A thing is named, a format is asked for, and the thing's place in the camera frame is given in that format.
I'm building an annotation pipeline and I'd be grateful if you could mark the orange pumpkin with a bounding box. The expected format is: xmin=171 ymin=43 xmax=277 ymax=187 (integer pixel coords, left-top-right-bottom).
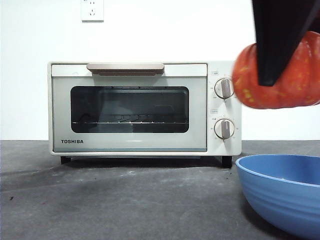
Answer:
xmin=231 ymin=30 xmax=320 ymax=110

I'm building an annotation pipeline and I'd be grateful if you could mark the blue bowl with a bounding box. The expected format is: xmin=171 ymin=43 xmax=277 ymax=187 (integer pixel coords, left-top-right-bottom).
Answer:
xmin=235 ymin=154 xmax=320 ymax=232

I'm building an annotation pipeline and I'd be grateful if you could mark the oven temperature knob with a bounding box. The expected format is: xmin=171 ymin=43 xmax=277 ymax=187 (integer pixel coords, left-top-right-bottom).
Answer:
xmin=214 ymin=77 xmax=236 ymax=100

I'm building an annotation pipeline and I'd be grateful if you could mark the oven timer knob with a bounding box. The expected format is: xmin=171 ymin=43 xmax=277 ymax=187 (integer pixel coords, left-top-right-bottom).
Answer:
xmin=214 ymin=118 xmax=236 ymax=140

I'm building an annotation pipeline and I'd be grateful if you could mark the white Toshiba toaster oven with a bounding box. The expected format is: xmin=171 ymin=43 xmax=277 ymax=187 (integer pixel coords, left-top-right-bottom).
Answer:
xmin=47 ymin=60 xmax=243 ymax=169

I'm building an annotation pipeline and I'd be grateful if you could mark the metal wire oven rack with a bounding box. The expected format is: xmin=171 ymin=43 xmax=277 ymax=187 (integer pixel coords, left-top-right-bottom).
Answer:
xmin=71 ymin=113 xmax=188 ymax=125

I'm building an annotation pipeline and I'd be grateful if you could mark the white wall outlet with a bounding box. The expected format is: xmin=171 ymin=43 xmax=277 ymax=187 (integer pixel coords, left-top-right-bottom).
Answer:
xmin=81 ymin=0 xmax=105 ymax=23

